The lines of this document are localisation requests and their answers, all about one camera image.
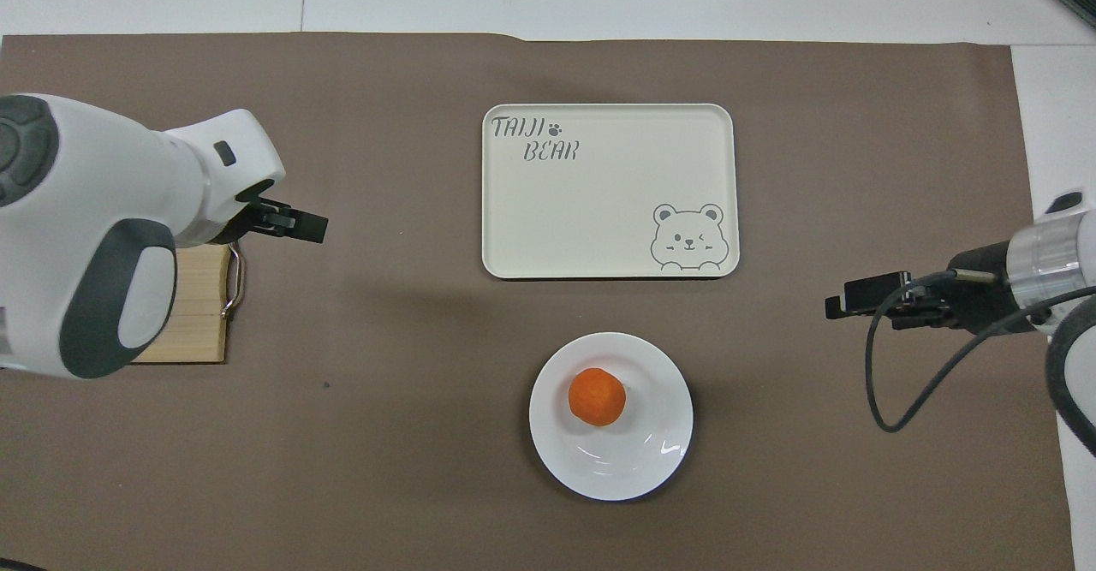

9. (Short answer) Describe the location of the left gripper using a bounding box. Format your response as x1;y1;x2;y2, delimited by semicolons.
210;180;285;245

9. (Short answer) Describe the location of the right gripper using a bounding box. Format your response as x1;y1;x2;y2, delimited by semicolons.
825;241;1014;335

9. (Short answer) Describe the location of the white round plate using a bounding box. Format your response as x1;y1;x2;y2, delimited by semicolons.
528;332;694;502

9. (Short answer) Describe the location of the orange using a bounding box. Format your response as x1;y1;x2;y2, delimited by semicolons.
568;367;628;427

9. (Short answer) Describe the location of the wooden cutting board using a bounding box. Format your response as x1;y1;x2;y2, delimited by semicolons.
128;241;247;365

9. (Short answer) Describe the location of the cream tray with bear print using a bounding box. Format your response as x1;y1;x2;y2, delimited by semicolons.
481;104;740;280

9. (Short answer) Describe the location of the black cable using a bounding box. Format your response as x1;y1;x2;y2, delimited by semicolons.
865;269;1096;433

